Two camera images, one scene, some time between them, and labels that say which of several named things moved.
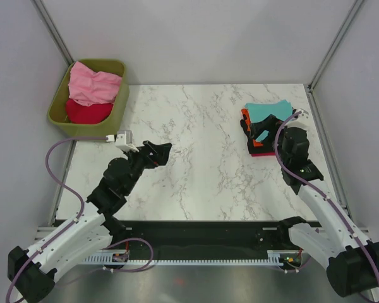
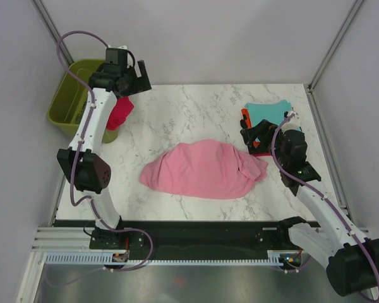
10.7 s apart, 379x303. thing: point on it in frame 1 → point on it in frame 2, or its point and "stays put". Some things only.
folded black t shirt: [268, 143] stays put
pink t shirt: [89, 88] → [205, 169]
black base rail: [210, 239] stays put
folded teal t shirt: [282, 109] stays put
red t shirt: [78, 113] → [122, 108]
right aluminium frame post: [318, 74] stays put
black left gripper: [160, 153] → [141, 84]
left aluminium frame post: [53, 31] stays put
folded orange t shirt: [245, 114] stays put
